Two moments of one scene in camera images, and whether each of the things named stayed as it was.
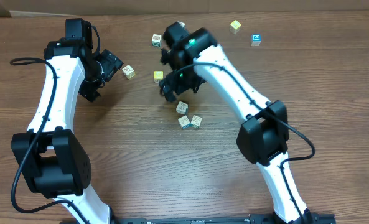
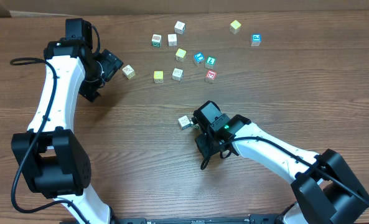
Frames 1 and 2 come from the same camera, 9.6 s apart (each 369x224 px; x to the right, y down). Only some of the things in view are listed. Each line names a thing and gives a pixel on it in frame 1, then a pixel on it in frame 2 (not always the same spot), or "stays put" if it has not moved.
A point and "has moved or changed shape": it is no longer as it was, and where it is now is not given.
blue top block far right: [256, 40] stays put
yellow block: [158, 76] stays put
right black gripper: [174, 84] → [201, 134]
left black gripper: [100, 76] stays put
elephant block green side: [196, 122] stays put
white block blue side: [182, 107] has moved or changed shape
